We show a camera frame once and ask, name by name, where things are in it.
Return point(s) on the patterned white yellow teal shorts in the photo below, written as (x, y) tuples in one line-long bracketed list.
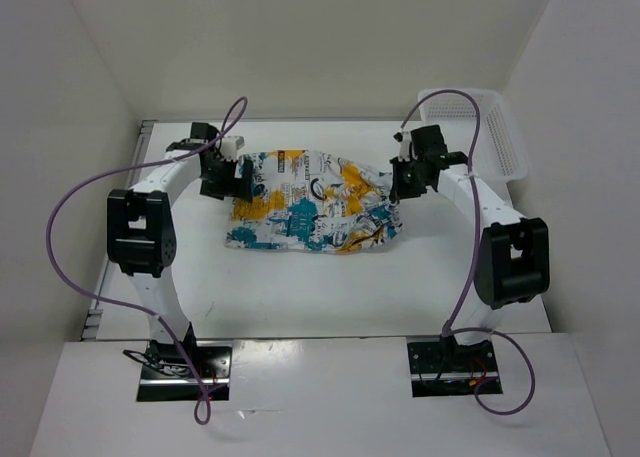
[(312, 201)]

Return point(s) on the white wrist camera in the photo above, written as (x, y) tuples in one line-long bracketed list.
[(230, 147), (404, 139)]

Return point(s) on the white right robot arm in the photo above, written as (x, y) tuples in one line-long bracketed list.
[(510, 252)]

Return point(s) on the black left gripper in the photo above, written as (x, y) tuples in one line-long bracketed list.
[(233, 187)]

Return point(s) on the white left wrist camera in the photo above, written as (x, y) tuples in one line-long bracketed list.
[(230, 147)]

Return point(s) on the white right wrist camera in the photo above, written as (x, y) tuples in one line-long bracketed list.
[(404, 139)]

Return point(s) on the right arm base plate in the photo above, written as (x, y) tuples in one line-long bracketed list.
[(450, 369)]

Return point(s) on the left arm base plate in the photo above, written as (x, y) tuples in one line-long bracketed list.
[(169, 379)]

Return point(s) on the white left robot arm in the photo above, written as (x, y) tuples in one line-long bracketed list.
[(141, 236)]

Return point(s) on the white plastic mesh basket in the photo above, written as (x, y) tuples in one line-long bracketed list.
[(479, 123)]

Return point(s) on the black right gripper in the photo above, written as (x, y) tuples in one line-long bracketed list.
[(400, 190)]

